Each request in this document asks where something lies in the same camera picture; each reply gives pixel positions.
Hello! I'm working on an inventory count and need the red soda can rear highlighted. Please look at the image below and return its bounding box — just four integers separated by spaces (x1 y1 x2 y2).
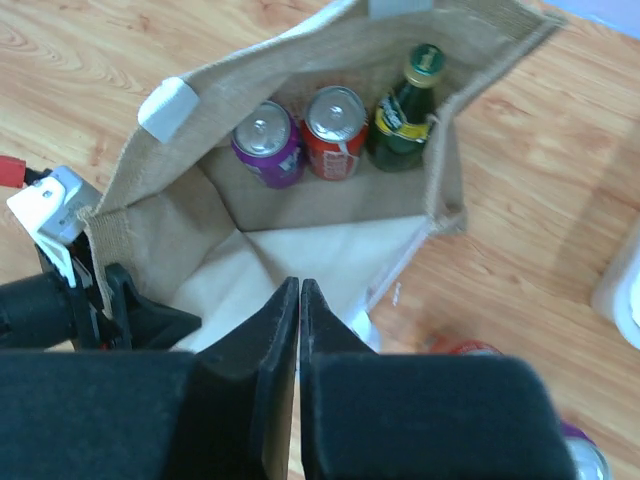
300 86 368 181

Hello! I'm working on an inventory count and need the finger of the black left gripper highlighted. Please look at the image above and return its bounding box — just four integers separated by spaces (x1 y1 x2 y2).
105 263 202 350

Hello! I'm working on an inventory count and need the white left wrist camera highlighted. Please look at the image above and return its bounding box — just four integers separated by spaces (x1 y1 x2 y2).
6 166 101 288

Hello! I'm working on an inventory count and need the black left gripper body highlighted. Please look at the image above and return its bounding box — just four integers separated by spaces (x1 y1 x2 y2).
1 234 132 350

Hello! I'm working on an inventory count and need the dark glass bottle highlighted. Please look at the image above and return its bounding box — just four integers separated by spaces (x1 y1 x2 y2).
366 44 446 173

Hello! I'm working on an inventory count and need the pink patterned canvas bag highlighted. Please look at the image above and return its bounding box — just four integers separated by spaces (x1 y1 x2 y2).
86 1 565 351

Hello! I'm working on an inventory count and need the purple soda can rear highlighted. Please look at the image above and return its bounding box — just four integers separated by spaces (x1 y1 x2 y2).
231 101 304 189

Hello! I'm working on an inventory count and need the purple fanta can front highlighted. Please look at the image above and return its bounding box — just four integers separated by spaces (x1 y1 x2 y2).
562 422 613 480

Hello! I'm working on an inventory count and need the red coke can front left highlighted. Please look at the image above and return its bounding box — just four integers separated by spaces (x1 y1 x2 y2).
429 340 501 355

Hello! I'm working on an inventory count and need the white plastic basket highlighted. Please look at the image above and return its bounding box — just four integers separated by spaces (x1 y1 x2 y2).
591 219 640 349

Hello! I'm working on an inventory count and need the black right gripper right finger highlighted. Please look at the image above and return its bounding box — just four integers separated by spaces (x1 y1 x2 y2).
300 279 575 479

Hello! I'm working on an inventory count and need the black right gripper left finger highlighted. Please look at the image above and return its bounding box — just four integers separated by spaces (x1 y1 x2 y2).
1 278 299 479

